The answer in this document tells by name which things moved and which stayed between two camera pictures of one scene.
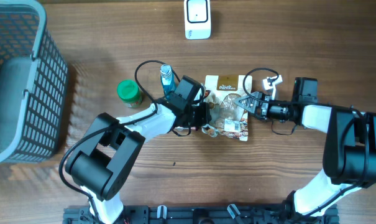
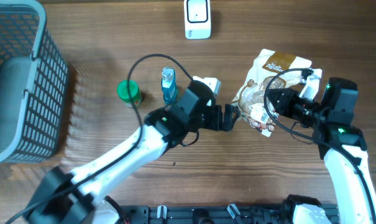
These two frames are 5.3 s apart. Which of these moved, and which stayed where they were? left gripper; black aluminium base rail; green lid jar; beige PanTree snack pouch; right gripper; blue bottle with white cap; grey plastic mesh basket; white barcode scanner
Moved: right gripper; beige PanTree snack pouch; left gripper
Stayed: grey plastic mesh basket; black aluminium base rail; white barcode scanner; green lid jar; blue bottle with white cap
